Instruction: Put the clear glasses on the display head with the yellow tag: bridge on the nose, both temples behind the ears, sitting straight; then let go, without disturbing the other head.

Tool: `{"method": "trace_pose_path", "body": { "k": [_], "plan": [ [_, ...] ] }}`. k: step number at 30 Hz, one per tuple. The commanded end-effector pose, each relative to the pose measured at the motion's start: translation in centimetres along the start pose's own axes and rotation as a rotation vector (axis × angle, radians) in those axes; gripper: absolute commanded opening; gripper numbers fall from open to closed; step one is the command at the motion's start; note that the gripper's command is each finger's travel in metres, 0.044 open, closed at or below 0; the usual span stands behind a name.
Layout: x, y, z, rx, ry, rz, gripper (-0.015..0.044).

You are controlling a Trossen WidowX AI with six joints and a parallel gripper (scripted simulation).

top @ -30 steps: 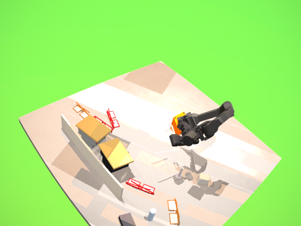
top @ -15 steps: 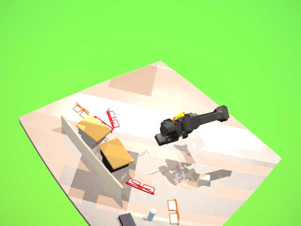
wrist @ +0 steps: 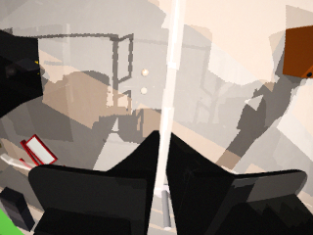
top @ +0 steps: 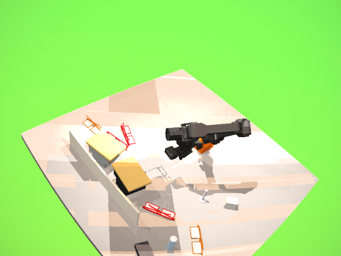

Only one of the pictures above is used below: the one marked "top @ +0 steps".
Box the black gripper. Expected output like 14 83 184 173
164 139 203 160

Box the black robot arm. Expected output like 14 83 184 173
165 118 251 145

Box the grey flat panel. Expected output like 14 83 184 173
69 129 140 225

